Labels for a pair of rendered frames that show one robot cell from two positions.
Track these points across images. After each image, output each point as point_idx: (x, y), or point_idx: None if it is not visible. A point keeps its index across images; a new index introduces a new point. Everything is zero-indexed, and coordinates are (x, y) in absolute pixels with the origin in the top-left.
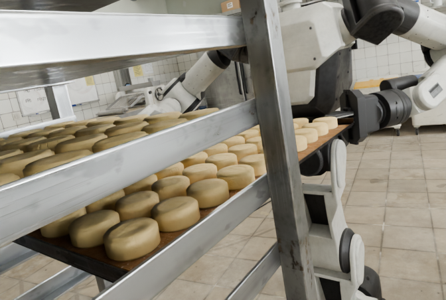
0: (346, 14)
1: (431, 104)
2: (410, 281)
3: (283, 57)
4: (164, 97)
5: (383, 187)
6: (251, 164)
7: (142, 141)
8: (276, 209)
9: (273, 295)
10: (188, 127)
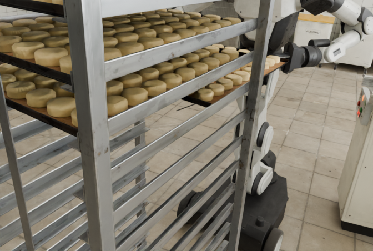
0: None
1: (331, 59)
2: (294, 167)
3: (268, 37)
4: None
5: (295, 105)
6: (240, 75)
7: (225, 65)
8: (249, 95)
9: (201, 161)
10: (235, 61)
